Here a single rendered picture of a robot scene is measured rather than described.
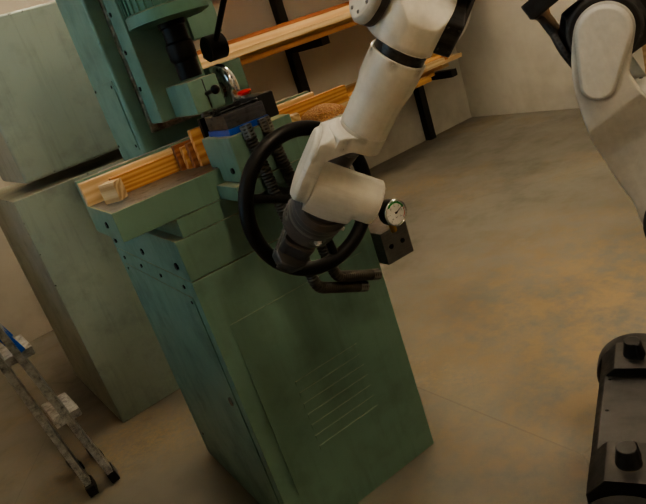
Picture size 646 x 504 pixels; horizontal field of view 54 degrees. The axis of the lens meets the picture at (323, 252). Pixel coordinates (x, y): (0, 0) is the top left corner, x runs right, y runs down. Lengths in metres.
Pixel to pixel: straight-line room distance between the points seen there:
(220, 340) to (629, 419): 0.85
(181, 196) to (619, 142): 0.79
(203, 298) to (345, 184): 0.54
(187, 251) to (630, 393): 0.98
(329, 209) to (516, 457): 1.00
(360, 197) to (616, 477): 0.73
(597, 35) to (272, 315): 0.81
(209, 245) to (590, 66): 0.76
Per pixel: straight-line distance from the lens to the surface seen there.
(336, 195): 0.86
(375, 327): 1.55
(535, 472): 1.66
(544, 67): 4.96
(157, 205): 1.26
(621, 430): 1.45
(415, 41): 0.78
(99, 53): 1.63
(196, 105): 1.41
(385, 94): 0.79
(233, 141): 1.21
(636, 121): 1.15
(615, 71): 1.10
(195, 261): 1.30
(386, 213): 1.44
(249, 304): 1.36
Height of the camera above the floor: 1.11
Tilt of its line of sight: 19 degrees down
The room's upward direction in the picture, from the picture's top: 18 degrees counter-clockwise
